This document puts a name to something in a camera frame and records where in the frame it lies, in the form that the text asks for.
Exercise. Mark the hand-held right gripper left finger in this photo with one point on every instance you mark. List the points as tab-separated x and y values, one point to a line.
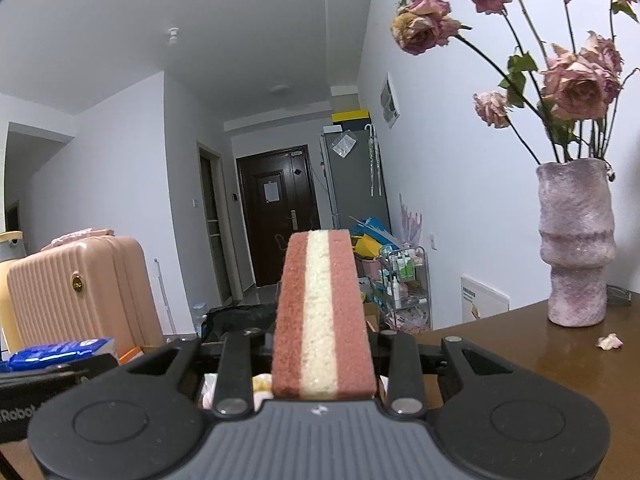
237	360

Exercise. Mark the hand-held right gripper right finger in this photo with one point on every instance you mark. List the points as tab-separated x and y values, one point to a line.
405	360

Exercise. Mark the red and white striped sponge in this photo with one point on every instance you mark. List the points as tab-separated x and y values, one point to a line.
320	320

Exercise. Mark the orange and white cardboard box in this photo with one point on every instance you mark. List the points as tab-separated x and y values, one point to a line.
132	355

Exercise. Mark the black bag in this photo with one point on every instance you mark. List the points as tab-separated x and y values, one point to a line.
235	320

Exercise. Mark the small open cardboard box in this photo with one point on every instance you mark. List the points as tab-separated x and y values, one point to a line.
371	317

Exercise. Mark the clear water bottle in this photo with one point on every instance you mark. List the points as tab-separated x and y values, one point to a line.
199	319

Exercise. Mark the blue tissue pack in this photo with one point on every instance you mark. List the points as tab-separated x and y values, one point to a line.
55	352

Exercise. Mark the metal trolley rack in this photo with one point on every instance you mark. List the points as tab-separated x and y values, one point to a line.
405	290

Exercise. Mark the pink bucket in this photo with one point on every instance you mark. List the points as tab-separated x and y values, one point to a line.
369	267

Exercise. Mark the white board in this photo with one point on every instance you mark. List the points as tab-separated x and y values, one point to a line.
485	300

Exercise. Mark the pink ribbed suitcase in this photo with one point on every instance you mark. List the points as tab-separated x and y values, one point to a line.
75	300

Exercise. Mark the yellow bag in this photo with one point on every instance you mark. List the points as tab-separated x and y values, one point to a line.
367	246

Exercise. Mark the dark entrance door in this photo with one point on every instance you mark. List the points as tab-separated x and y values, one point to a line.
270	240

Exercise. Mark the blue bag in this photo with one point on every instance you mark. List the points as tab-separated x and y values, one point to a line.
375	227

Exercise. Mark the white paper notice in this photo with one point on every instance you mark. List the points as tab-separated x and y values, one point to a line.
271	191

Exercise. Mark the pink cloth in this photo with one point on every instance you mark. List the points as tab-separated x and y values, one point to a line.
75	237

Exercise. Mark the grey refrigerator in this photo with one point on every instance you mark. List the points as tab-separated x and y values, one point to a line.
350	185

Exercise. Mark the white folded umbrella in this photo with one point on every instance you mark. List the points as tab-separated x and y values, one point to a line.
374	160

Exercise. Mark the pink textured vase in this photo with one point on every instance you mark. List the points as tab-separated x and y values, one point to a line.
575	250

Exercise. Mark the fallen rose petal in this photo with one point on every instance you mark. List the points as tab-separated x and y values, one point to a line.
610	342

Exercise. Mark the clear plastic bag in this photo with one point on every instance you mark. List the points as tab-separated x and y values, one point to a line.
343	145

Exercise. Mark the yellow and black box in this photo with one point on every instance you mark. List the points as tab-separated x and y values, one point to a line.
350	116

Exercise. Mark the bunch of dried roses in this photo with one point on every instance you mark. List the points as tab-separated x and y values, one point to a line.
575	80

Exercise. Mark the white ceiling fixture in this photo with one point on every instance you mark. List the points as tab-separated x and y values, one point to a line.
173	36

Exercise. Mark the purple wall decoration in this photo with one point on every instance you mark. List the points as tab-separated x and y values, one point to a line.
411	222

